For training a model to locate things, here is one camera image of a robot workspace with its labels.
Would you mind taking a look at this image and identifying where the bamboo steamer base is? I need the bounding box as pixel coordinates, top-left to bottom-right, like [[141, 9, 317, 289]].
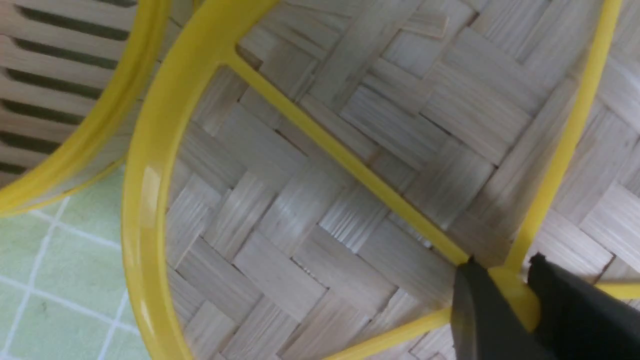
[[1, 0, 201, 217]]

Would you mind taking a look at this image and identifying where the green checkered tablecloth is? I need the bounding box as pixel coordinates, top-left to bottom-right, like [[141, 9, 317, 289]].
[[0, 168, 149, 360]]

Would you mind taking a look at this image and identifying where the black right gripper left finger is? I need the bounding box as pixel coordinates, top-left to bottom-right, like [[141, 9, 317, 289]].
[[450, 258, 554, 360]]

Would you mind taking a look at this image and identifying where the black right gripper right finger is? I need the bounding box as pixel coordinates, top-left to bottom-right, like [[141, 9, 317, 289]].
[[527, 253, 640, 360]]

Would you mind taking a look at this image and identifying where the yellow bamboo steamer lid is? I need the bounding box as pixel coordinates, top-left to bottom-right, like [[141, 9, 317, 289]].
[[122, 0, 639, 360]]

